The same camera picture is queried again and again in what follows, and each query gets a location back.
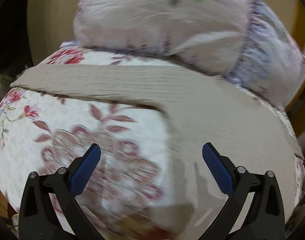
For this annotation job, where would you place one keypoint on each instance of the pink floral pillow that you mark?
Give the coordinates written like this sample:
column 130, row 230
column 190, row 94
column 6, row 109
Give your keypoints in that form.
column 242, row 40

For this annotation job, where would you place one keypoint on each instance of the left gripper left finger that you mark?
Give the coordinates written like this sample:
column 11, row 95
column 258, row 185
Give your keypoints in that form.
column 38, row 219

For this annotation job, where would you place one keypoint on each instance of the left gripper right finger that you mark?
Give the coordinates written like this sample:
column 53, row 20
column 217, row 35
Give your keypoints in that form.
column 265, row 217

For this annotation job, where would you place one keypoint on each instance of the beige cable knit sweater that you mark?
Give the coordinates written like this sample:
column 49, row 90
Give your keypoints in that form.
column 151, row 123

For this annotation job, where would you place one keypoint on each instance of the white floral bedspread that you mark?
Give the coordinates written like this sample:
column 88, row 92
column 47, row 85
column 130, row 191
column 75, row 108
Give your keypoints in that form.
column 15, row 118

